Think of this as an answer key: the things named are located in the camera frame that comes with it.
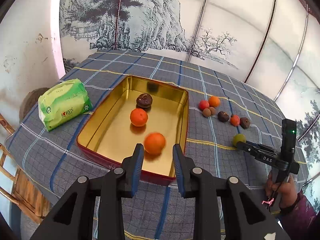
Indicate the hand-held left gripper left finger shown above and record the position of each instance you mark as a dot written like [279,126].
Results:
[138,170]

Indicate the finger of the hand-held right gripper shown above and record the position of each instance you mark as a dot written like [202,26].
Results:
[247,149]
[265,148]

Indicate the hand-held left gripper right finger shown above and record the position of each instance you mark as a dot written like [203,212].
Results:
[178,170]

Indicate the small green fruit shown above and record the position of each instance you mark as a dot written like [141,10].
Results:
[238,138]

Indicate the dark brown mangosteen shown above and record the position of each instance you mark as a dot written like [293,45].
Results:
[245,123]
[223,116]
[144,100]

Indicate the orange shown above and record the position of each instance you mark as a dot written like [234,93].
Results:
[214,101]
[155,143]
[138,117]

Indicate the red and gold tin box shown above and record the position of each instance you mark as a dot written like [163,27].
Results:
[112,130]

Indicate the person's right forearm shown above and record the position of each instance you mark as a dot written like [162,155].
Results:
[302,212]

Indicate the person's right hand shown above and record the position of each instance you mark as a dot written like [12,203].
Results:
[288,192]

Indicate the small red fruit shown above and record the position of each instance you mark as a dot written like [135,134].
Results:
[203,105]
[235,120]

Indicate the brown longan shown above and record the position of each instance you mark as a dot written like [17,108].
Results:
[206,112]
[212,110]

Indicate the grey plaid tablecloth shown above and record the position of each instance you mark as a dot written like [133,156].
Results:
[75,160]

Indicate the green tissue packet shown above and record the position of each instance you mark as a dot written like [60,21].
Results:
[65,102]

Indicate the wooden chair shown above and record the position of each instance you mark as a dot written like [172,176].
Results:
[25,190]

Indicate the brown round object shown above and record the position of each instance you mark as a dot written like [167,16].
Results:
[30,102]

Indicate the landscape painted screen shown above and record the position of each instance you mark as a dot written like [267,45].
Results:
[150,17]

